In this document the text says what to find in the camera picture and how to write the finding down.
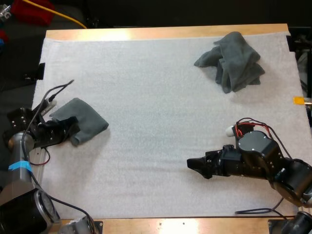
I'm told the black cable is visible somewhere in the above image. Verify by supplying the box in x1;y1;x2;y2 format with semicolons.
21;79;75;171
234;197;287;219

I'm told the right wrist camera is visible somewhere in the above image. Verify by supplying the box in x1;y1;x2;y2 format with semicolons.
225;123;241;138

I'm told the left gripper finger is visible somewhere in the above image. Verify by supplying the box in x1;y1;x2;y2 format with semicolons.
63;116;81;140

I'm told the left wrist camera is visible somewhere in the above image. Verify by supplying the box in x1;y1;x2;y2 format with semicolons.
39;98;58;115

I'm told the pile of grey-green towels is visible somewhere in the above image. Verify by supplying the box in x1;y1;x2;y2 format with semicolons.
194;31;266;94

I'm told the ribbed aluminium rail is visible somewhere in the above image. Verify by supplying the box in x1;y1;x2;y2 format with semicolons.
30;146;51;166

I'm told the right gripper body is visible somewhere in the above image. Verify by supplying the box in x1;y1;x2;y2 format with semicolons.
205;144;242;178

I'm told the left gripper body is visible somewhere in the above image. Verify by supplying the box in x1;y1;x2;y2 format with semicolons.
34;119;73;149

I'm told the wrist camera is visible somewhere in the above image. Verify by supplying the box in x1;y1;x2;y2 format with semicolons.
225;123;241;138
39;98;58;115

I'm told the grey-green towel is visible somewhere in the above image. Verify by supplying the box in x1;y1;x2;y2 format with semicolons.
49;97;110;147

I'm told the dark table clamp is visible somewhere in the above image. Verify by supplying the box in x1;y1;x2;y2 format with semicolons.
36;62;46;80

